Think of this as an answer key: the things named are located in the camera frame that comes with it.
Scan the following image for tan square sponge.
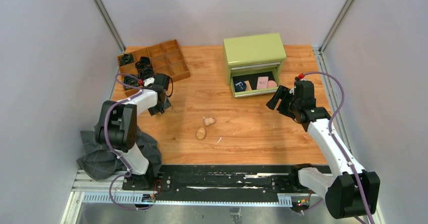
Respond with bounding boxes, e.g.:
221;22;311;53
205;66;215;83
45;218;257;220
244;81;252;91

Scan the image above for black hair tie bottom-left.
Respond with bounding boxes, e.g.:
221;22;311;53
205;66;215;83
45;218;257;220
123;74;141;90

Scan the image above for black hair tie top-left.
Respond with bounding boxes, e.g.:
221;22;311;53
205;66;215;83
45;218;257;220
119;53;135;67

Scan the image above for black hair tie lower-middle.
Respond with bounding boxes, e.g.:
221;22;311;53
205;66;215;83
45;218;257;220
138;68;155;81

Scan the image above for pink round powder puff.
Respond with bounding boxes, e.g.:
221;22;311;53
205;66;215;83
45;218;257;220
267;80;278;88

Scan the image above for black hair tie middle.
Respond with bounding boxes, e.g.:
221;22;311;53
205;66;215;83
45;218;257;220
135;57;152;71

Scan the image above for green metal drawer box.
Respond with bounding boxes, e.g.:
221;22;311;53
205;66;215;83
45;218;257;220
223;33;287;98

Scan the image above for aluminium frame post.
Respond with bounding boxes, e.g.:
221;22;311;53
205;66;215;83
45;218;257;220
93;0;126;52
318;0;355;54

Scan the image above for right aluminium frame post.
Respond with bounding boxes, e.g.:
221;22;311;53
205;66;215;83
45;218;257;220
318;0;355;54

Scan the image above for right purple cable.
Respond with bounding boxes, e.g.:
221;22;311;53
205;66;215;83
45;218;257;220
297;71;377;224

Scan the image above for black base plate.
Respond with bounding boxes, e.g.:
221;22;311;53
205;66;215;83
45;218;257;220
122;165;316;203

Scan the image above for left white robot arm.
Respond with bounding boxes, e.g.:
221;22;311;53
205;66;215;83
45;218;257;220
95;73;173;190

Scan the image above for brown compartment tray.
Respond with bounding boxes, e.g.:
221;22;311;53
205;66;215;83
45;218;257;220
112;39;194;99

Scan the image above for left aluminium frame post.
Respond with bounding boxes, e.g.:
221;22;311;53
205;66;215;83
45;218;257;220
93;0;126;52

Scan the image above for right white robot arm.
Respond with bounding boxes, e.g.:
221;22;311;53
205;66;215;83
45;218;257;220
266;80;381;219

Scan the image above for pink rectangular card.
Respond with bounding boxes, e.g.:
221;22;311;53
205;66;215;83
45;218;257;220
256;76;269;90

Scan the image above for round navy compact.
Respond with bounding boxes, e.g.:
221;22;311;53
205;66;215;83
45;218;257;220
234;81;247;92

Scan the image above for grey cloth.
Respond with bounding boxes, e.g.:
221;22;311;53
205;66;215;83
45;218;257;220
76;128;162;181

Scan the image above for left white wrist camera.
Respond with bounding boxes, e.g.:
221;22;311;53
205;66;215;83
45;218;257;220
143;77;155;87

